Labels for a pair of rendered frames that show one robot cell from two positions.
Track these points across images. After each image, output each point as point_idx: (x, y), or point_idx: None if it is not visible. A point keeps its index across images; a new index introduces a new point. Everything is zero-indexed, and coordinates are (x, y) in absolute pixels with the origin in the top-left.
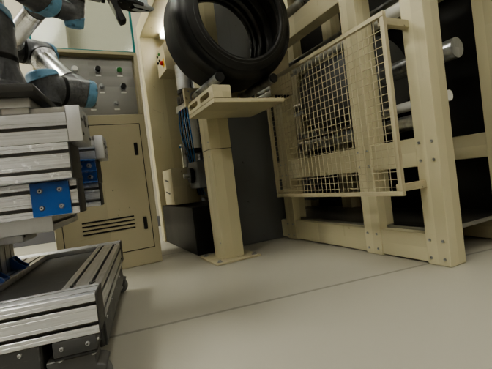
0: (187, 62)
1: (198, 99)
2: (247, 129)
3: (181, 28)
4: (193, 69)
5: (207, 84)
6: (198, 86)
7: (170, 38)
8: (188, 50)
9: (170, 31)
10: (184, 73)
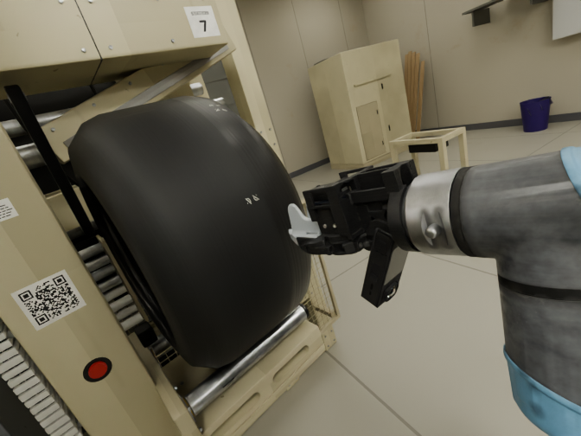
0: (276, 322)
1: (264, 383)
2: (48, 434)
3: (310, 257)
4: (271, 329)
5: (280, 339)
6: (118, 397)
7: (260, 290)
8: (303, 292)
9: (273, 271)
10: (223, 362)
